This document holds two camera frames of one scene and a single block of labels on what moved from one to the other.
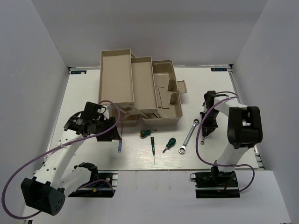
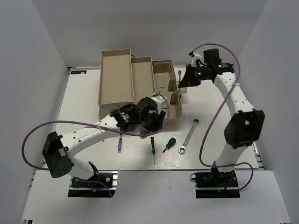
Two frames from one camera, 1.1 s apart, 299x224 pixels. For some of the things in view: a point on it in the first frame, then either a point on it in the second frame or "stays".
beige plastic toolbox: x=145 y=91 stays
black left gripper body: x=103 y=125 → x=153 y=122
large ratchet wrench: x=181 y=150 stays
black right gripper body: x=210 y=121 → x=195 y=75
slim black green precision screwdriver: x=152 y=139 stays
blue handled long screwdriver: x=120 y=144 stays
